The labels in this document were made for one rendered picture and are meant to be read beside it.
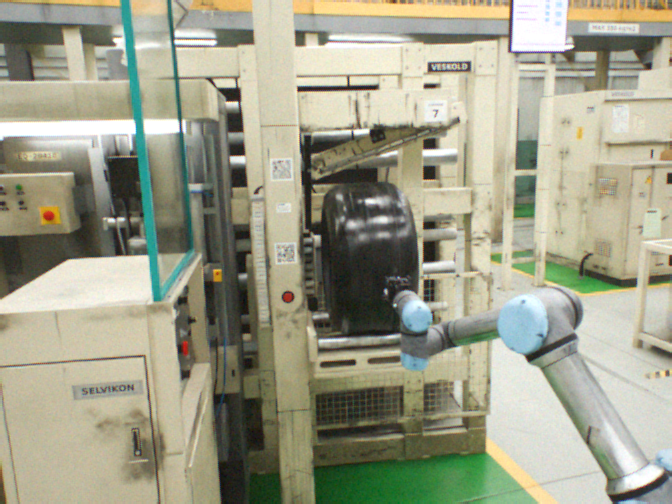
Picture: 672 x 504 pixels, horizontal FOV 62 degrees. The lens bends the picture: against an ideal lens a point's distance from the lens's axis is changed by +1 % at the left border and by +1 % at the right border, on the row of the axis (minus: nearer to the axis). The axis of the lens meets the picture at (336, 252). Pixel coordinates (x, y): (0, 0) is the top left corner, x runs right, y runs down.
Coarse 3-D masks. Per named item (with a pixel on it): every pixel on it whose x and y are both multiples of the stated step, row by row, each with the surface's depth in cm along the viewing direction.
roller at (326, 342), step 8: (328, 336) 194; (336, 336) 194; (344, 336) 194; (352, 336) 194; (360, 336) 194; (368, 336) 194; (376, 336) 194; (384, 336) 195; (392, 336) 195; (400, 336) 195; (320, 344) 192; (328, 344) 192; (336, 344) 193; (344, 344) 193; (352, 344) 193; (360, 344) 194; (368, 344) 194; (376, 344) 195
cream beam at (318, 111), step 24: (312, 96) 207; (336, 96) 208; (360, 96) 210; (384, 96) 211; (408, 96) 212; (432, 96) 213; (312, 120) 209; (336, 120) 210; (360, 120) 212; (384, 120) 212; (408, 120) 214
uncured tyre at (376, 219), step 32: (352, 192) 188; (384, 192) 188; (320, 224) 216; (352, 224) 178; (384, 224) 179; (352, 256) 176; (384, 256) 177; (416, 256) 181; (352, 288) 178; (384, 288) 179; (416, 288) 183; (352, 320) 185; (384, 320) 187
